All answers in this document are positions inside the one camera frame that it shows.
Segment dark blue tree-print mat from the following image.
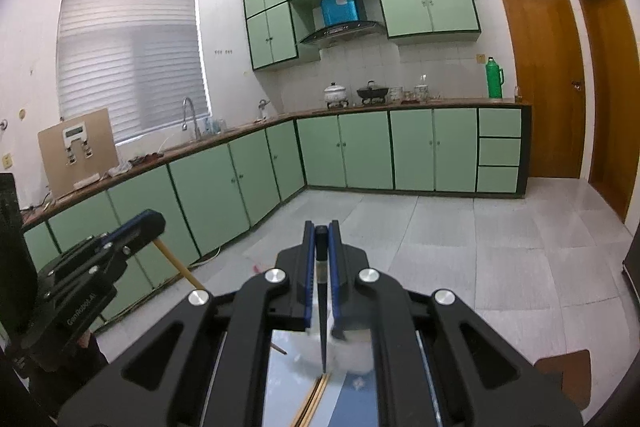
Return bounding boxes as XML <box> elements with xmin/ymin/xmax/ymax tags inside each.
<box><xmin>332</xmin><ymin>372</ymin><xmax>380</xmax><ymax>427</ymax></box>

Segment white device on board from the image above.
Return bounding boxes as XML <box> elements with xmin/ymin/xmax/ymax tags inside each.
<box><xmin>62</xmin><ymin>125</ymin><xmax>95</xmax><ymax>166</ymax></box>

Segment white cooking pot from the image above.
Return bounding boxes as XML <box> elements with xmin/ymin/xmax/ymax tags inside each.
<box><xmin>323</xmin><ymin>82</ymin><xmax>347</xmax><ymax>108</ymax></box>

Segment cardboard board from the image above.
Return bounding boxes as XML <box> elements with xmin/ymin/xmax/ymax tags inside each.
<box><xmin>37</xmin><ymin>108</ymin><xmax>120</xmax><ymax>198</ymax></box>

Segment light wooden chopstick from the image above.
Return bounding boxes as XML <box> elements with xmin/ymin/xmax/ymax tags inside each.
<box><xmin>151</xmin><ymin>238</ymin><xmax>288</xmax><ymax>356</ymax></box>

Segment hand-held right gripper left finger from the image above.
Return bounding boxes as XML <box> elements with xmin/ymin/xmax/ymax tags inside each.
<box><xmin>60</xmin><ymin>221</ymin><xmax>318</xmax><ymax>427</ymax></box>

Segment blue hood chimney cover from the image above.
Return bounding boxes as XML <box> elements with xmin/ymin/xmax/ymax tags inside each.
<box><xmin>320</xmin><ymin>0</ymin><xmax>362</xmax><ymax>28</ymax></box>

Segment black panel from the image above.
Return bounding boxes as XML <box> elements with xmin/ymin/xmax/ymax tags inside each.
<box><xmin>0</xmin><ymin>173</ymin><xmax>38</xmax><ymax>338</ymax></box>

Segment person's left forearm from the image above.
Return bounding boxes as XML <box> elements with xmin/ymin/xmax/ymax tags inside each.
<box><xmin>20</xmin><ymin>332</ymin><xmax>110</xmax><ymax>413</ymax></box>

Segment bundle of chopsticks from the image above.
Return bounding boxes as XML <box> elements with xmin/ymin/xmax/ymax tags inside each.
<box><xmin>291</xmin><ymin>372</ymin><xmax>333</xmax><ymax>427</ymax></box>

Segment white utensil holder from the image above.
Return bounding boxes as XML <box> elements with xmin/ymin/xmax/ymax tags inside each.
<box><xmin>287</xmin><ymin>332</ymin><xmax>375</xmax><ymax>376</ymax></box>

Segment rags on countertop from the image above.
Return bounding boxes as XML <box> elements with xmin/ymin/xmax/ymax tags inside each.
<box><xmin>127</xmin><ymin>152</ymin><xmax>166</xmax><ymax>168</ymax></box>

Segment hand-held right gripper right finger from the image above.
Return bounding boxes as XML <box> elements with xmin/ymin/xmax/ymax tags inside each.
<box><xmin>327</xmin><ymin>219</ymin><xmax>583</xmax><ymax>427</ymax></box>

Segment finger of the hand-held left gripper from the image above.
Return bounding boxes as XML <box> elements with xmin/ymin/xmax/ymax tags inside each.
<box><xmin>37</xmin><ymin>209</ymin><xmax>167</xmax><ymax>304</ymax></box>
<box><xmin>100</xmin><ymin>209</ymin><xmax>152</xmax><ymax>242</ymax></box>

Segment green base cabinet with drawers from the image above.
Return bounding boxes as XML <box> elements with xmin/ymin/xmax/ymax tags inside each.
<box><xmin>294</xmin><ymin>103</ymin><xmax>532</xmax><ymax>198</ymax></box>

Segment black range hood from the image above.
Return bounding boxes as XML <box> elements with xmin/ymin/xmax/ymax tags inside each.
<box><xmin>298</xmin><ymin>21</ymin><xmax>387</xmax><ymax>48</ymax></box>

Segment green thermos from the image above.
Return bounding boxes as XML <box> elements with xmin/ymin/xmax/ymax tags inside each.
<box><xmin>485</xmin><ymin>56</ymin><xmax>505</xmax><ymax>99</ymax></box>

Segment brown wooden chair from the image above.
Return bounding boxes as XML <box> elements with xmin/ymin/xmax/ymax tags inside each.
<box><xmin>535</xmin><ymin>349</ymin><xmax>592</xmax><ymax>412</ymax></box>

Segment black wok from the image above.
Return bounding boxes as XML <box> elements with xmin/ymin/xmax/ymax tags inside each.
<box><xmin>356</xmin><ymin>81</ymin><xmax>390</xmax><ymax>105</ymax></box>

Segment white window blind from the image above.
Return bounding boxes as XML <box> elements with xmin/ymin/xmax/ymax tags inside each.
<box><xmin>56</xmin><ymin>0</ymin><xmax>211</xmax><ymax>142</ymax></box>

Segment dark brown chopstick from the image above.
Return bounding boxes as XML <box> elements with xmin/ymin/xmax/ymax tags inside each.
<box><xmin>315</xmin><ymin>227</ymin><xmax>330</xmax><ymax>372</ymax></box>

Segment light blue tree-print mat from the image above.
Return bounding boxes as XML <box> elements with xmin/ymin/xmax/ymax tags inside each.
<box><xmin>262</xmin><ymin>331</ymin><xmax>346</xmax><ymax>427</ymax></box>

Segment metal faucet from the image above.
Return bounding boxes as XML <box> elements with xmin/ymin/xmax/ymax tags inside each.
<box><xmin>181</xmin><ymin>97</ymin><xmax>202</xmax><ymax>142</ymax></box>

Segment brown wooden door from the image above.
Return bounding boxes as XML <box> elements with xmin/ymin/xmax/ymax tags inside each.
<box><xmin>573</xmin><ymin>0</ymin><xmax>640</xmax><ymax>224</ymax></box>
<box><xmin>495</xmin><ymin>0</ymin><xmax>586</xmax><ymax>180</ymax></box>

